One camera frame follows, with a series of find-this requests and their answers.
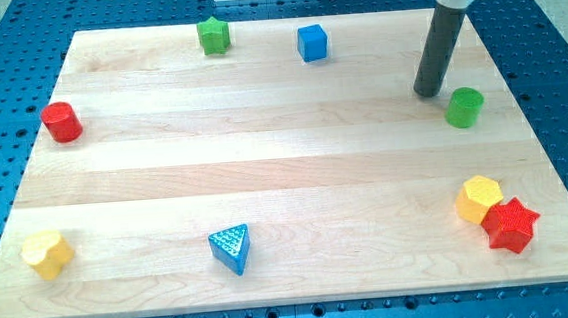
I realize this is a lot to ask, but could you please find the green cylinder block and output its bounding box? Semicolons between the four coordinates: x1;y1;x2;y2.
444;87;484;129

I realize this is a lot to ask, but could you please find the yellow hexagon block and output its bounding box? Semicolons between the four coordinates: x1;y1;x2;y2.
455;175;503;225

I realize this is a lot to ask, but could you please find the light wooden board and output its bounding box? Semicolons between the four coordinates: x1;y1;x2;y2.
0;9;568;318

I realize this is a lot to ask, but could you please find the blue triangle block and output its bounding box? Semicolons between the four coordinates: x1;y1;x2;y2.
207;224;251;276

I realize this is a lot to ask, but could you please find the blue cube block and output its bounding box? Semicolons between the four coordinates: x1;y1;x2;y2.
297;24;328;62

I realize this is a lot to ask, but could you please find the green star block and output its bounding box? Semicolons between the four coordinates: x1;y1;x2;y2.
196;17;231;56

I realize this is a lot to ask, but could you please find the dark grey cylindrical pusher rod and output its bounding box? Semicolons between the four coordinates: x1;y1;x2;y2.
413;0;474;98

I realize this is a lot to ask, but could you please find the red cylinder block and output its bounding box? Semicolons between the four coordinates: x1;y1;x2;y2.
40;101;83;143

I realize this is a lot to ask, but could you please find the red star block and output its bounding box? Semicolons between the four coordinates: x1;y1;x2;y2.
481;197;541;254

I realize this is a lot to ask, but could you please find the yellow heart block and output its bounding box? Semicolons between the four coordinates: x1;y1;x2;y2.
21;230;75;281

